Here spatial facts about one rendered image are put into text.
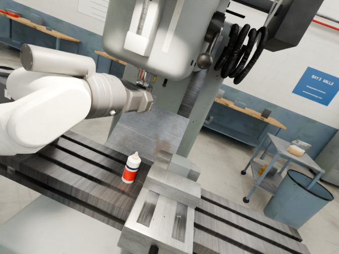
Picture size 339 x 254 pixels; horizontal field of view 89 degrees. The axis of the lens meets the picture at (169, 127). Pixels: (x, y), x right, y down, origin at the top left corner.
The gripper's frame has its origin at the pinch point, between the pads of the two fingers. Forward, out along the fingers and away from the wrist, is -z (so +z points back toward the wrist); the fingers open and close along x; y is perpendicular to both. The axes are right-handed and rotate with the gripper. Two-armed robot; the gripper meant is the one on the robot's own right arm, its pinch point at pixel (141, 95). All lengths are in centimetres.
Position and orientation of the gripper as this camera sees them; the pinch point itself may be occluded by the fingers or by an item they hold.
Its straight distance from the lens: 48.4
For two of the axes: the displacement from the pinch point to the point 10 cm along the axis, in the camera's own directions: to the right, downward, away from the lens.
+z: -4.7, 1.6, -8.7
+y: -3.5, 8.7, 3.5
